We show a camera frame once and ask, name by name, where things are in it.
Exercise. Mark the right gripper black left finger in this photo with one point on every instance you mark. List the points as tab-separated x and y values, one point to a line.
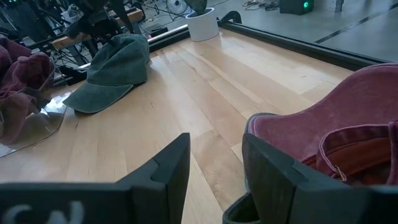
161	174

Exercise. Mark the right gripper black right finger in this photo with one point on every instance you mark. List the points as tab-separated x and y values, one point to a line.
273	186

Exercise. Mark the maroon baseball cap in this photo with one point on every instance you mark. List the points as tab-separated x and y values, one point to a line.
12	49
342	109
25	77

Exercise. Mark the green baseball cap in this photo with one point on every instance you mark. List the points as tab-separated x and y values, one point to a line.
118	65

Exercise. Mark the clear plastic bin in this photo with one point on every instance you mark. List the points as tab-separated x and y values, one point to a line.
46	124

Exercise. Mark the white plant pot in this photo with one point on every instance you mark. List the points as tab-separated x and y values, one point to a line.
202	28

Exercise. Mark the wooden workbench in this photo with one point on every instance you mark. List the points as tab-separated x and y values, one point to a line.
68	40

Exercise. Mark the round fan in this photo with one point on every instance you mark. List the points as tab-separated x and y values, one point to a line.
175	6

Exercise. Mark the green snake plant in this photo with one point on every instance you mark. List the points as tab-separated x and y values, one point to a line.
197	6

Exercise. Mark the black box with green light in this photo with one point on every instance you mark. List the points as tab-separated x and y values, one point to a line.
292	7

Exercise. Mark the black aluminium table frame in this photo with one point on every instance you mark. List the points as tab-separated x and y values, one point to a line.
280	44

